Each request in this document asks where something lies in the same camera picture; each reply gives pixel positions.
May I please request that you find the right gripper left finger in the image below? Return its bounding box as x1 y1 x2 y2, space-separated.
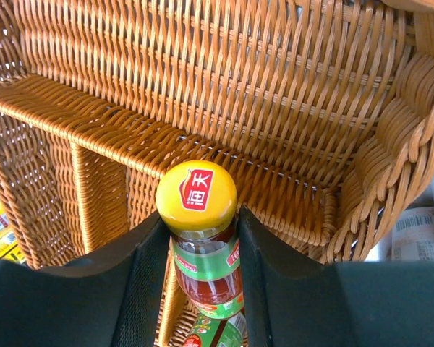
0 213 169 346

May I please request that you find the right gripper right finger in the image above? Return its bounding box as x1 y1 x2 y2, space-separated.
237 207 434 346

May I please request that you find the white lid jar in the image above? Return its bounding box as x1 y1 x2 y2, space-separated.
391 207 434 261

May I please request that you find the brown wicker divided basket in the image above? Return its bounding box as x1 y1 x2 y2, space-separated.
0 0 434 347

